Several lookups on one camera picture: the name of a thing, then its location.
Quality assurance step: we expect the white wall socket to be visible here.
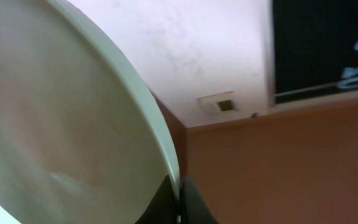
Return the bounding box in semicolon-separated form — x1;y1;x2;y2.
197;91;238;114

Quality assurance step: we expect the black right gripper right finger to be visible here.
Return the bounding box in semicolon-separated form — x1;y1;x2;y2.
180;177;218;224

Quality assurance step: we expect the black sign with lettering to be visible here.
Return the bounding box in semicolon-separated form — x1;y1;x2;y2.
272;0;358;104

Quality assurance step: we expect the mint green plate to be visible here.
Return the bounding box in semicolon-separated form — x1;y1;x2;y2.
0;0;180;223

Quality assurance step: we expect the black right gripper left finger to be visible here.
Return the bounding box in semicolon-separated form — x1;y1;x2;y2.
135;175;177;224

